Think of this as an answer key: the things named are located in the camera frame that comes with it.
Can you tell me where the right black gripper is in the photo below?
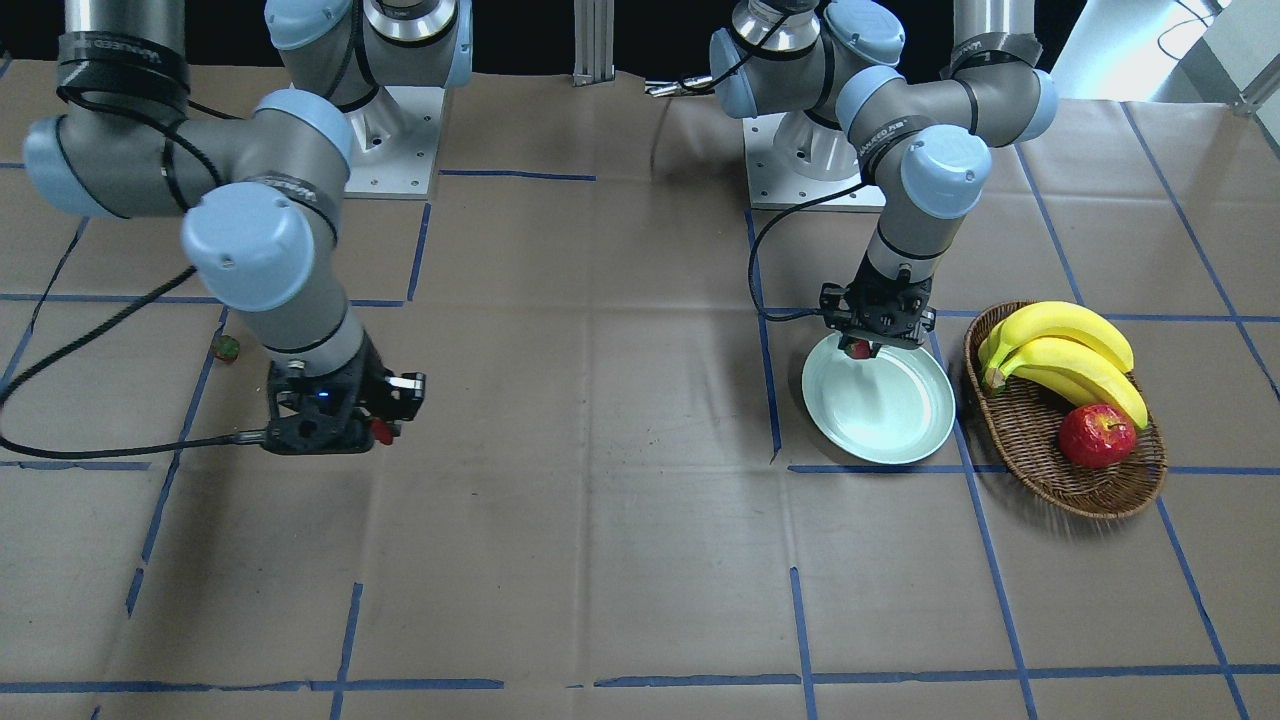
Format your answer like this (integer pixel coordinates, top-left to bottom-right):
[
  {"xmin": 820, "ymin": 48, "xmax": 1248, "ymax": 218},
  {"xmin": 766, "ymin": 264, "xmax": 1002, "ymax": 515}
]
[{"xmin": 262, "ymin": 337, "xmax": 426, "ymax": 456}]

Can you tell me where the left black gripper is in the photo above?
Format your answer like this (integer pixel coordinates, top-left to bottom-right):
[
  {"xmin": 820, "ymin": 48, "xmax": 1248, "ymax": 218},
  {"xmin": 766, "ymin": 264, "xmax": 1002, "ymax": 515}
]
[{"xmin": 819, "ymin": 258, "xmax": 936, "ymax": 359}]

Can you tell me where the red strawberry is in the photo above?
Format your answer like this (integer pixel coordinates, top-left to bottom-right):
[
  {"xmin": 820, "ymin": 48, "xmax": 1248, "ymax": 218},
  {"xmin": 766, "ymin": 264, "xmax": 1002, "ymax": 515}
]
[
  {"xmin": 210, "ymin": 334, "xmax": 241, "ymax": 364},
  {"xmin": 844, "ymin": 340, "xmax": 876, "ymax": 360},
  {"xmin": 369, "ymin": 416, "xmax": 398, "ymax": 446}
]

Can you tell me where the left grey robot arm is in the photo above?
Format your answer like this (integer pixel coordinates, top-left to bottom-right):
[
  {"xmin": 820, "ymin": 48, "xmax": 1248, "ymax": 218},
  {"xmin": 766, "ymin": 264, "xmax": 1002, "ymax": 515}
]
[{"xmin": 709, "ymin": 1, "xmax": 1059, "ymax": 359}]

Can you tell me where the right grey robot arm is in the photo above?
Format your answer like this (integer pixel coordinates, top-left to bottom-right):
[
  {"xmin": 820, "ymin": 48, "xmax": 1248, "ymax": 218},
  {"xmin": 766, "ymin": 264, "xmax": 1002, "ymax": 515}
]
[{"xmin": 3, "ymin": 1, "xmax": 474, "ymax": 455}]

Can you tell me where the light green plate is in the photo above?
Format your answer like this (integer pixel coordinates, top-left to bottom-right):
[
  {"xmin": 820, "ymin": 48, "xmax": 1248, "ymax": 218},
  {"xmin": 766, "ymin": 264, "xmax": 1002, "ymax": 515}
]
[{"xmin": 801, "ymin": 334, "xmax": 956, "ymax": 465}]

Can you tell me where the brown wicker basket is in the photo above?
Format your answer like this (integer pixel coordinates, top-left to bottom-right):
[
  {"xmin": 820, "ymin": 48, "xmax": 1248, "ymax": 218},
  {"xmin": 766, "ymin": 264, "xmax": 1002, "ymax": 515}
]
[{"xmin": 963, "ymin": 300, "xmax": 1169, "ymax": 520}]

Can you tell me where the yellow banana bunch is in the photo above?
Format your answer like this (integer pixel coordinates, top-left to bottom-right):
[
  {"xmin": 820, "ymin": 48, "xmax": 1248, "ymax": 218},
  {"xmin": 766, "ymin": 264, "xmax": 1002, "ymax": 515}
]
[{"xmin": 979, "ymin": 301, "xmax": 1149, "ymax": 430}]

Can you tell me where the red apple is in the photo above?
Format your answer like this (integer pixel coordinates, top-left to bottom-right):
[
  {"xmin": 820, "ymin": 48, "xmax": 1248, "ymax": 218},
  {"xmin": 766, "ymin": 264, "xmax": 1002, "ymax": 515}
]
[{"xmin": 1057, "ymin": 404, "xmax": 1139, "ymax": 469}]

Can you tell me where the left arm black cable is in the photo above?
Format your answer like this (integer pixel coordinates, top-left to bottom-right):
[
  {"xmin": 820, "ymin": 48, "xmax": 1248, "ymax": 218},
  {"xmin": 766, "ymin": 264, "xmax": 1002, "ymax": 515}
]
[{"xmin": 748, "ymin": 181, "xmax": 869, "ymax": 323}]

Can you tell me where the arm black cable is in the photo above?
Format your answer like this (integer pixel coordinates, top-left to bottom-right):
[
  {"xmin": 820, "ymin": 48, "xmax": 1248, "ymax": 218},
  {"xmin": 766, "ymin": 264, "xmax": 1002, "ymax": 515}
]
[
  {"xmin": 0, "ymin": 90, "xmax": 276, "ymax": 461},
  {"xmin": 748, "ymin": 181, "xmax": 869, "ymax": 323}
]

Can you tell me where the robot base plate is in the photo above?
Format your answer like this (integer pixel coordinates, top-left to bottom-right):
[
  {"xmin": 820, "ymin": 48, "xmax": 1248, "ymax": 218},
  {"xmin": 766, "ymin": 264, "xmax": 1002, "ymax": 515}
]
[
  {"xmin": 344, "ymin": 86, "xmax": 447, "ymax": 201},
  {"xmin": 741, "ymin": 111, "xmax": 861, "ymax": 210}
]

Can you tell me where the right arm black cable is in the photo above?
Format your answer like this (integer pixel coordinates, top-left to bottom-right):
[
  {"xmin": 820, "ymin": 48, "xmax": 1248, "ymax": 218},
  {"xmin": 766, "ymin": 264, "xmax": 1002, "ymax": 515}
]
[{"xmin": 0, "ymin": 90, "xmax": 276, "ymax": 461}]

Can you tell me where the aluminium profile post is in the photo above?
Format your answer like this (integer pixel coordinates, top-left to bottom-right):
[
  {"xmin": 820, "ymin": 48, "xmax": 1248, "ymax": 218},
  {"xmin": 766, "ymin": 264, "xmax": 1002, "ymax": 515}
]
[{"xmin": 571, "ymin": 0, "xmax": 616, "ymax": 87}]

